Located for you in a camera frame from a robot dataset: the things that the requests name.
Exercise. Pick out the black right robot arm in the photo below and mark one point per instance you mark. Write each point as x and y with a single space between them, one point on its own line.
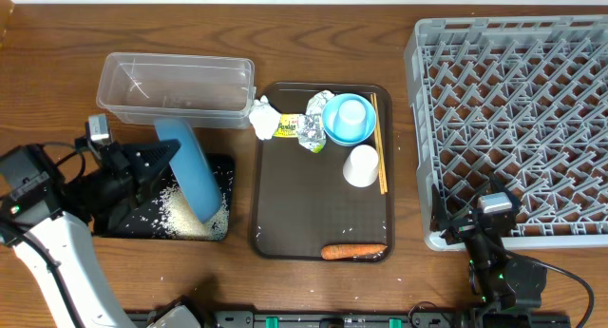
511 287

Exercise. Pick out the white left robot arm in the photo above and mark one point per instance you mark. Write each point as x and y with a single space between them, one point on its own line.
49 222

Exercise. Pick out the wooden chopstick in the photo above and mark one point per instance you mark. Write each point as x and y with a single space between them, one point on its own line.
381 142
377 142

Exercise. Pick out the silver foil snack wrapper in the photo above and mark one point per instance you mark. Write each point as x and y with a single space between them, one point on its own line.
308 127

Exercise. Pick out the light blue cup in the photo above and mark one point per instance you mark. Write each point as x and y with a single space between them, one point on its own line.
350 121

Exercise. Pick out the black waste tray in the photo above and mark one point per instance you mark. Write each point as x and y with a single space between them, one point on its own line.
138 223

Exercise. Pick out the white tissue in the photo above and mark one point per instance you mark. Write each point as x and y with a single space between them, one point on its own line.
264 118

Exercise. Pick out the dark brown serving tray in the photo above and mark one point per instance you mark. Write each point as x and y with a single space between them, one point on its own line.
302 203

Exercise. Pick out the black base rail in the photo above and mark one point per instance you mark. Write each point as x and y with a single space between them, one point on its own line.
183 312

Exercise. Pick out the clear plastic bin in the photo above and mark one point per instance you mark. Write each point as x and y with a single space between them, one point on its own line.
205 91

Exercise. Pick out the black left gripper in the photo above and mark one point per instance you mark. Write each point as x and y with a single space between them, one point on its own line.
129 174

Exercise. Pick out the orange carrot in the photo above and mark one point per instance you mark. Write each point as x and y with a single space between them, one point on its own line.
351 251

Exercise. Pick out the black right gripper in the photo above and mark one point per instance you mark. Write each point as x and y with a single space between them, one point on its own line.
462 225

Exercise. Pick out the light blue bowl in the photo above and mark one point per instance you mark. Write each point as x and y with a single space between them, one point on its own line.
329 113

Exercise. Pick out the pale pink cup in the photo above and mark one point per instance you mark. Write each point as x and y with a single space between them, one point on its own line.
361 167

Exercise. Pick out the grey dishwasher rack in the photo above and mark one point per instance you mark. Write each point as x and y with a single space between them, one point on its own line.
523 99

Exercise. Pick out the pile of white rice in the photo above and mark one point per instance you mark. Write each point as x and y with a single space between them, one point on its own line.
180 222

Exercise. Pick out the dark blue plate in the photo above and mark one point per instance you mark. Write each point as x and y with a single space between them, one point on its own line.
191 168

